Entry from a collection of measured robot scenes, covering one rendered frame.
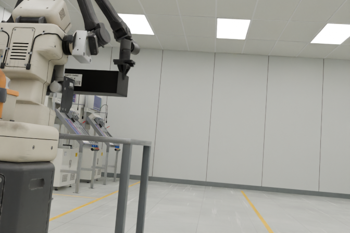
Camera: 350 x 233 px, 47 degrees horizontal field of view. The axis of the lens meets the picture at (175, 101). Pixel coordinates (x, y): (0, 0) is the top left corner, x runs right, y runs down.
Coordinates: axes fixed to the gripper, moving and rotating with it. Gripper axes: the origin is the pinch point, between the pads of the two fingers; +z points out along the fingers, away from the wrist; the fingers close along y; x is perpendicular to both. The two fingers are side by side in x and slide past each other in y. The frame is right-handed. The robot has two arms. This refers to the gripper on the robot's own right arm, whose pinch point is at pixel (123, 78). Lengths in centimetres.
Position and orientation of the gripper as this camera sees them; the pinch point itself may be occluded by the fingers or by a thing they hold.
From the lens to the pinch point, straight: 205.8
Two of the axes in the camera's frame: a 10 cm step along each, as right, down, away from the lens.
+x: -1.8, -1.1, -9.8
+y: -9.8, -0.5, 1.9
